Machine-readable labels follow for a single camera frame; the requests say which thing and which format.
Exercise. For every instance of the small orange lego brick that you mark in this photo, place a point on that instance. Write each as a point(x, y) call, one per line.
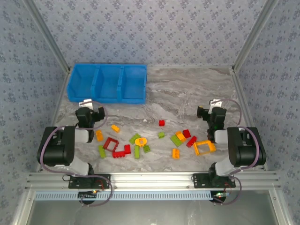
point(115, 128)

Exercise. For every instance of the red lego window frame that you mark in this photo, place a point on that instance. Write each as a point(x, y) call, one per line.
point(106, 143)

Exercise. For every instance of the orange lego window frame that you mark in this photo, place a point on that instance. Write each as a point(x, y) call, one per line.
point(212, 146)

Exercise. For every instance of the blue three-compartment plastic bin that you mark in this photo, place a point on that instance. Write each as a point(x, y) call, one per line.
point(107, 82)

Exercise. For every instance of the long green lego brick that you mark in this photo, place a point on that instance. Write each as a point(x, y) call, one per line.
point(137, 152)
point(102, 152)

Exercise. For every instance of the green eight-stud lego brick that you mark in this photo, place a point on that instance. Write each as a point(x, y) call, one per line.
point(174, 141)

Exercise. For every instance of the small red lego brick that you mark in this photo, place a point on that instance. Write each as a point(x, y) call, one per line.
point(161, 122)

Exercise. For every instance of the long red lego brick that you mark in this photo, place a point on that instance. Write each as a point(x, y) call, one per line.
point(118, 154)
point(191, 141)

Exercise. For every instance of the small green lego brick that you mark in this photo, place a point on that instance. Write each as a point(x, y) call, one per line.
point(147, 148)
point(161, 135)

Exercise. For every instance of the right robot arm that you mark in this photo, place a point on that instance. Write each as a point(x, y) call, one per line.
point(246, 150)

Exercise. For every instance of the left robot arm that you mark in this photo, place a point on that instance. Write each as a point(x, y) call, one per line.
point(58, 145)

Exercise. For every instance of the orange eight-stud lego brick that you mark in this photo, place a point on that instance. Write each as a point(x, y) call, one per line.
point(180, 136)

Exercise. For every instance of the orange round lego plate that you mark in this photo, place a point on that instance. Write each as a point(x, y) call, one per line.
point(144, 140)

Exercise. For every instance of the small circuit board with LED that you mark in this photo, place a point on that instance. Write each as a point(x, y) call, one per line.
point(219, 195)
point(87, 194)

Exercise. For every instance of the grey metal panel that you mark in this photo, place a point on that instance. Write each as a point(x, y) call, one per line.
point(152, 213)

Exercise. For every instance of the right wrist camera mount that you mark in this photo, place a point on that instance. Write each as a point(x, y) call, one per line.
point(216, 103)

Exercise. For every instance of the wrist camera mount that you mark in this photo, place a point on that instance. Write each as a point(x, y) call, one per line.
point(216, 103)
point(85, 102)

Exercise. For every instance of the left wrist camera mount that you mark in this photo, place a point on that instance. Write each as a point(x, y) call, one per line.
point(85, 102)

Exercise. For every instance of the thin aluminium rail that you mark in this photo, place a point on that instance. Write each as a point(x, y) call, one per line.
point(187, 67)

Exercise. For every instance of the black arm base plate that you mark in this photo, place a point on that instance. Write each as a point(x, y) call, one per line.
point(75, 184)
point(199, 181)

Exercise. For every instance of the wide aluminium frame rail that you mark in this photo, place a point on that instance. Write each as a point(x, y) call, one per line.
point(152, 180)

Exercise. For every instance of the aluminium corner post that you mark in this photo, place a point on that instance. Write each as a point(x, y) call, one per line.
point(253, 35)
point(49, 35)

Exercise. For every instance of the aluminium frame leg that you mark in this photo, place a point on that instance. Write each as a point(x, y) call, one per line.
point(280, 208)
point(22, 208)

